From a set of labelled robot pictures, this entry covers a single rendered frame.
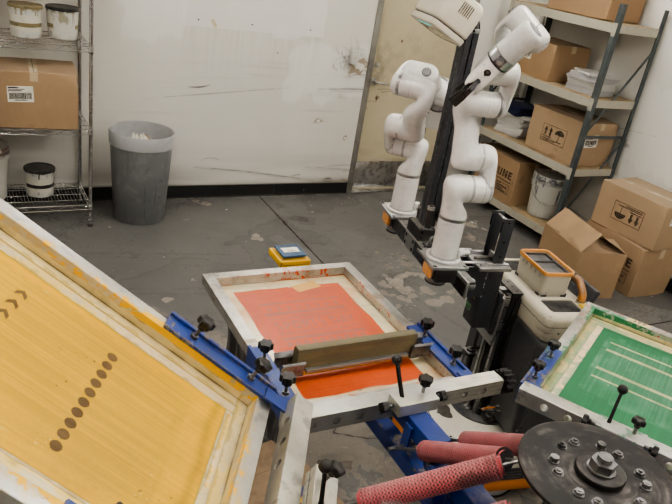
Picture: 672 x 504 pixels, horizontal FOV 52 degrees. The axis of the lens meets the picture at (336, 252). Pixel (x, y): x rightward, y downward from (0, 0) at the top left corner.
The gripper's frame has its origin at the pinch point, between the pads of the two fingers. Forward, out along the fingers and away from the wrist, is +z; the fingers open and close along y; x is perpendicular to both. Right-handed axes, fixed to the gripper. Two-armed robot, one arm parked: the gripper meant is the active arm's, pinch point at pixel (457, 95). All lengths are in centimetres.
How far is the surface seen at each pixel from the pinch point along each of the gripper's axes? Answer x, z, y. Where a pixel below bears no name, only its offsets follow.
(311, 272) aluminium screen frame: -15, 86, 0
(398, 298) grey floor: -100, 184, 166
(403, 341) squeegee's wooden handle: -42, 51, -37
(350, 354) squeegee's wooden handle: -31, 58, -50
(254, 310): -6, 88, -33
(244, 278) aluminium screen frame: 2, 95, -18
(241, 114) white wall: 65, 241, 273
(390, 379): -46, 56, -48
